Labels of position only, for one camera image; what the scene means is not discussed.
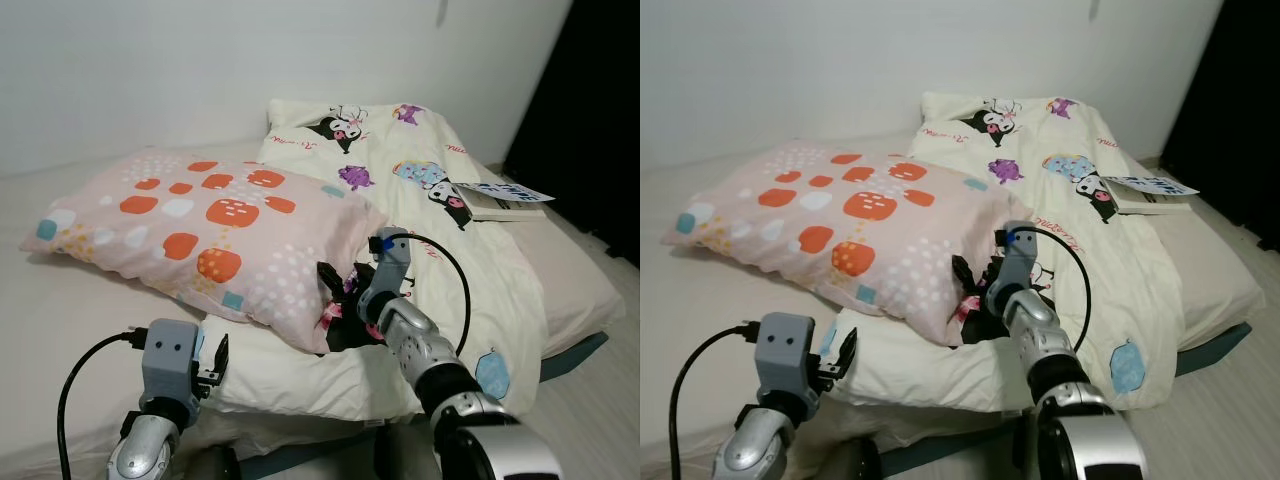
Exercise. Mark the pink pillow with orange spots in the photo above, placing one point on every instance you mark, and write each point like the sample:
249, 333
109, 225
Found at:
840, 220
200, 230

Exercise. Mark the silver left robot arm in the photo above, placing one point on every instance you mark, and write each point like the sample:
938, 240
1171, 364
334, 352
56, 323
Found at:
750, 450
145, 450

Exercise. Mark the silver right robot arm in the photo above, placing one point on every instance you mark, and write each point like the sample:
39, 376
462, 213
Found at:
1050, 340
420, 350

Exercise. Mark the robot left leg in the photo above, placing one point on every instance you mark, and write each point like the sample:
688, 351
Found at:
212, 465
858, 462

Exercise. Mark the white blue printed book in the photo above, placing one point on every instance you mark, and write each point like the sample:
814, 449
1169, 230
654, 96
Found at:
1150, 192
505, 200

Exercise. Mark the black wardrobe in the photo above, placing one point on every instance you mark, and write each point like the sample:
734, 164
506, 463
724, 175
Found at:
1240, 110
590, 120

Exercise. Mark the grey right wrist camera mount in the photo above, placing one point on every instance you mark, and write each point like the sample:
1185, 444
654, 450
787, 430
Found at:
1015, 265
390, 270

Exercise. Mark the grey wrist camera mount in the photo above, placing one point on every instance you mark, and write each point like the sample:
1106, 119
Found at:
170, 350
1015, 265
390, 270
785, 345

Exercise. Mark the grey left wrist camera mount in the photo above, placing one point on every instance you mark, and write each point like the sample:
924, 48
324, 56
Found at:
785, 345
170, 350

